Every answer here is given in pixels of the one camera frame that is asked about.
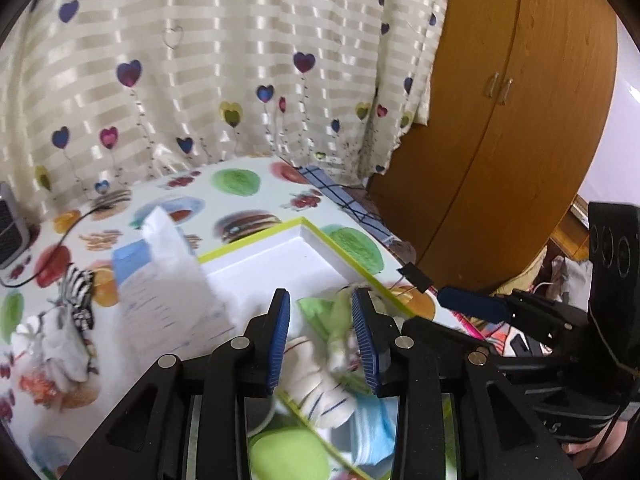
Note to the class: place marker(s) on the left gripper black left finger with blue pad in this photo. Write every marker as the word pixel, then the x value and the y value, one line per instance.
pixel 252 363

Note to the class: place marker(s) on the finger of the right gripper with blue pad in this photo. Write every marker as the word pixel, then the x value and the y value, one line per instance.
pixel 485 308

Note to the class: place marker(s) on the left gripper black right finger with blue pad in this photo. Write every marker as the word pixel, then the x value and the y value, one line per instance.
pixel 388 357

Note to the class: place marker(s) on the green beige sock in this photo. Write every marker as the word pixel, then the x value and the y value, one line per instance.
pixel 331 319

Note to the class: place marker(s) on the blue surgical face mask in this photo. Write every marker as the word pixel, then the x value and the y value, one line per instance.
pixel 372 430

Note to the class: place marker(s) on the person's right hand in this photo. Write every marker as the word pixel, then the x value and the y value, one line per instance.
pixel 604 445

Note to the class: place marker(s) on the beige blue striped sock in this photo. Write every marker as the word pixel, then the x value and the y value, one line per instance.
pixel 322 400

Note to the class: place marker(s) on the black binder clip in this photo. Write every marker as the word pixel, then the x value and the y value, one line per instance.
pixel 416 277

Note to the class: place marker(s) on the white tray, green rim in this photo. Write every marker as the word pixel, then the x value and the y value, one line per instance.
pixel 298 257

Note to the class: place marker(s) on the blue white tissue pack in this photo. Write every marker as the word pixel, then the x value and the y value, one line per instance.
pixel 165 302

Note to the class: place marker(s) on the fruit pattern tablecloth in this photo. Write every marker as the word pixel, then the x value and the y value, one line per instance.
pixel 213 206

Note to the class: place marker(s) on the grey white sock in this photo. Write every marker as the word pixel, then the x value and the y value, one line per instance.
pixel 49 351

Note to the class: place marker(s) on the clear red snack bag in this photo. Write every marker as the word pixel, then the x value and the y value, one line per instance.
pixel 66 395

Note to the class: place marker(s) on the brown wooden wardrobe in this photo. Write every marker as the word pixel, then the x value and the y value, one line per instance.
pixel 519 98

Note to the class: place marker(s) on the grey small space heater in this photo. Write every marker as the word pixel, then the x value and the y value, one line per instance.
pixel 14 232

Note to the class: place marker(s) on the striped heart pattern curtain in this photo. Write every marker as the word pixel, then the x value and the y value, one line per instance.
pixel 103 94

